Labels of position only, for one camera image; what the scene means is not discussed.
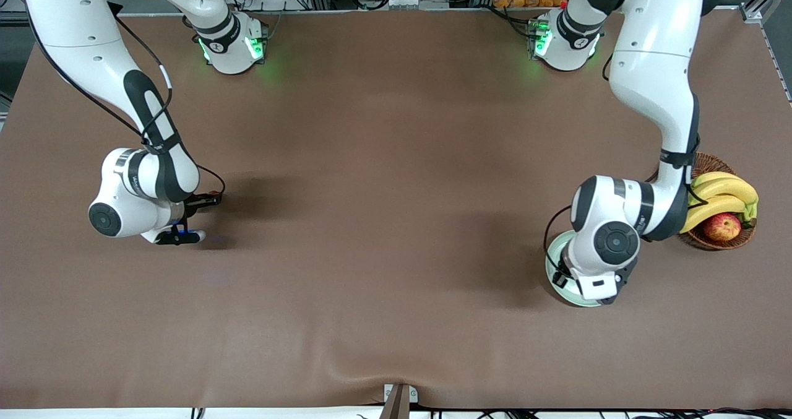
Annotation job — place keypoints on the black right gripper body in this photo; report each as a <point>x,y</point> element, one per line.
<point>199,201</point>

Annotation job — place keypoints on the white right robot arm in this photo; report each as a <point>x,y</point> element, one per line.
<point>68,17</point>

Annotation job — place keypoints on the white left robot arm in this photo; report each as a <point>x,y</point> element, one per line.
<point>656,66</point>

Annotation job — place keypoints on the pale green round plate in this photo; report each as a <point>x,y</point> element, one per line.
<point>572,298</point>

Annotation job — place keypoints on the brown wicker basket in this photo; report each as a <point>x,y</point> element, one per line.
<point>699,241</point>

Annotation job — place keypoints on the brown table cover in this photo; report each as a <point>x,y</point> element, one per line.
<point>309,314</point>

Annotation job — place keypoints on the red yellow apple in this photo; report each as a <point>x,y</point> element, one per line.
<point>722,227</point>

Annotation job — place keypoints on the yellow banana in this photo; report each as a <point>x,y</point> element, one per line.
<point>718,207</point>
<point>727,189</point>
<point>714,176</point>

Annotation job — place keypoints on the white connector block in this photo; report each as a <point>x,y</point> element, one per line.
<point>405,2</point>

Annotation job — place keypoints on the grey table edge bracket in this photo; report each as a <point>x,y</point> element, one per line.
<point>399,403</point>

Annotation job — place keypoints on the aluminium frame strut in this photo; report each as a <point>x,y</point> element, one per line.
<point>752,12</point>

